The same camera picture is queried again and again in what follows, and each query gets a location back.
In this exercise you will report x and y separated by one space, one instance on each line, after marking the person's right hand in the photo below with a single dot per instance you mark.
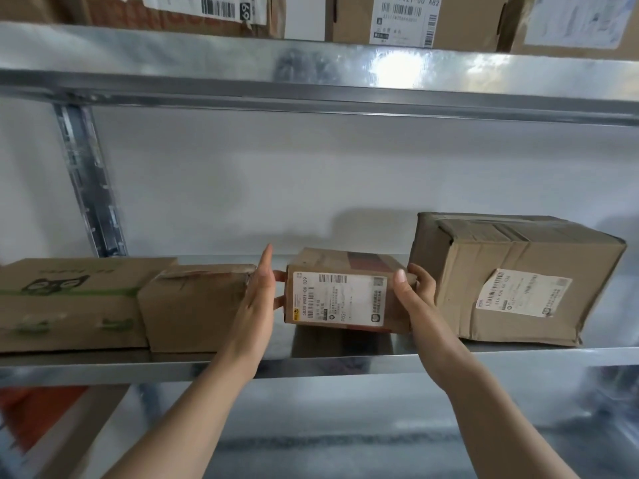
434 339

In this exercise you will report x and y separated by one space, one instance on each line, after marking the person's left hand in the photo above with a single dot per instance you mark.
249 334

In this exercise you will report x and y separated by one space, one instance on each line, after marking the small box with white label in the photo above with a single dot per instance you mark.
189 314

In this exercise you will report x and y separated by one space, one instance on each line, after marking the large cardboard box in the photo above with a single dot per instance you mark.
474 244

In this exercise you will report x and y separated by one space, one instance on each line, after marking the Royalstar red-black box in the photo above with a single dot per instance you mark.
324 261

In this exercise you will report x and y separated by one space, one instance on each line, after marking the green cat logo box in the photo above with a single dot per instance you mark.
65 319

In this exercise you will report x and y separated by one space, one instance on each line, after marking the metal shelving rack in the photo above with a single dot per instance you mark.
299 69

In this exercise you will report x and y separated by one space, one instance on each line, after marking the slim box with yellow-striped label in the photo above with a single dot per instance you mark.
349 24

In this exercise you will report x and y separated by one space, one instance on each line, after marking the red printed box 8077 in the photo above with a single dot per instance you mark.
150 22

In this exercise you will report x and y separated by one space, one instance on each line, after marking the slim box with blue-edged label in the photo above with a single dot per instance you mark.
629 49

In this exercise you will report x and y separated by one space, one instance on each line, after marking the person's left forearm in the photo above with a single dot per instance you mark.
174 424

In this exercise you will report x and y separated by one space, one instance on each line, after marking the person's right forearm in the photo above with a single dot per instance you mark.
504 429

